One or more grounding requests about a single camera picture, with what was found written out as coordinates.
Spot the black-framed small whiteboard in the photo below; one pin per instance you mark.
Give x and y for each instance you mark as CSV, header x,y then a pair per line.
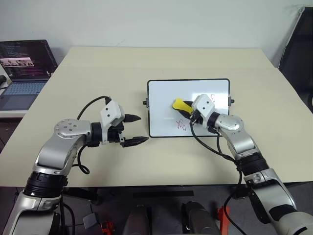
x,y
166,98

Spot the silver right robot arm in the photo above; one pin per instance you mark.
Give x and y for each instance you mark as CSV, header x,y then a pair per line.
x,y
244,144

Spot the open grey laptop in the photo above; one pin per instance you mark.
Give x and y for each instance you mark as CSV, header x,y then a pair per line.
x,y
24,88

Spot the black office chair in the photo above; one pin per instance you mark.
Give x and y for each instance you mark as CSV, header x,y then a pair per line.
x,y
297,54

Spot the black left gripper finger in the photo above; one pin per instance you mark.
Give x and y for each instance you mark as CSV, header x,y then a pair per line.
x,y
137,141
132,118

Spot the black table leg frame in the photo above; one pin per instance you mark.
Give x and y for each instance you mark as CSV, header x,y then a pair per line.
x,y
85,194

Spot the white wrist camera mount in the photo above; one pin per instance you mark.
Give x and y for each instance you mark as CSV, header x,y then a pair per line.
x,y
111,113
204,104

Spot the dark rounded shape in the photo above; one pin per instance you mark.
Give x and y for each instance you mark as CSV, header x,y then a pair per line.
x,y
198,218
139,220

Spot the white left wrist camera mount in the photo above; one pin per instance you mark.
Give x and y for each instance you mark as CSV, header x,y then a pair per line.
x,y
111,113

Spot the orange black clamp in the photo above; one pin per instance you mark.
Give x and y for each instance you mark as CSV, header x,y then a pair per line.
x,y
224,220
107,227

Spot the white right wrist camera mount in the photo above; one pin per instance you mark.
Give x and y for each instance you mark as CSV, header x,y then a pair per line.
x,y
204,104

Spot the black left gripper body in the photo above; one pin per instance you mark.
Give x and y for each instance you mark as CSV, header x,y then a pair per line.
x,y
113,134

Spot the black computer mouse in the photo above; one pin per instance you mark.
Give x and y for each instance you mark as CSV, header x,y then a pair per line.
x,y
2,79

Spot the grey floor pedal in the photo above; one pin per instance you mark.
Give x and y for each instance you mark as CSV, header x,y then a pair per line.
x,y
89,220

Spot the yellow whiteboard eraser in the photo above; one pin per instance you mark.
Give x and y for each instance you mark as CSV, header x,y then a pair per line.
x,y
179,104

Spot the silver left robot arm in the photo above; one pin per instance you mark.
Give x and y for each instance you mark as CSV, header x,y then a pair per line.
x,y
61,151

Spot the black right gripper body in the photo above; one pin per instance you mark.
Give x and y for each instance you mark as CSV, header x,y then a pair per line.
x,y
196,118

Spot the black table crossbar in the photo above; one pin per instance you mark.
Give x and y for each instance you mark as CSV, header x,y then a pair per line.
x,y
163,194

